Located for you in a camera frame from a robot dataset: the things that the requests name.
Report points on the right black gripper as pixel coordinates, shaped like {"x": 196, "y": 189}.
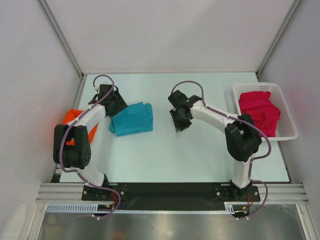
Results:
{"x": 179, "y": 125}

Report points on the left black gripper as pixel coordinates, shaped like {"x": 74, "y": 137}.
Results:
{"x": 121, "y": 104}

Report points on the teal t-shirt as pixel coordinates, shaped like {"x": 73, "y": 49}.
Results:
{"x": 136, "y": 118}

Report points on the white plastic basket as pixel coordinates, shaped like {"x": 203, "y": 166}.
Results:
{"x": 286, "y": 127}

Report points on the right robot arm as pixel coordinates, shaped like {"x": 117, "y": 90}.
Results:
{"x": 241, "y": 135}

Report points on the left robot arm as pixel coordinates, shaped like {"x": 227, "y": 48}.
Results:
{"x": 71, "y": 144}

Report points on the magenta t-shirt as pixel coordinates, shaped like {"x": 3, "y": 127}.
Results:
{"x": 263, "y": 112}

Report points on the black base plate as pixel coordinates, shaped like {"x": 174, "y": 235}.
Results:
{"x": 178, "y": 196}

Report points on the left rear frame post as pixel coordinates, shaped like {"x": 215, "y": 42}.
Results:
{"x": 44, "y": 6}

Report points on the frame post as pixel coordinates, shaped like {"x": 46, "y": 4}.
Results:
{"x": 293, "y": 9}
{"x": 44, "y": 6}

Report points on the white slotted cable duct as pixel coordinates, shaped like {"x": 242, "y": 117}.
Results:
{"x": 105, "y": 208}

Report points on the aluminium frame rail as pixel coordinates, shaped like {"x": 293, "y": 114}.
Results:
{"x": 278, "y": 193}

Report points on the right rear frame post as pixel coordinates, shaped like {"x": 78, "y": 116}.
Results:
{"x": 293, "y": 9}

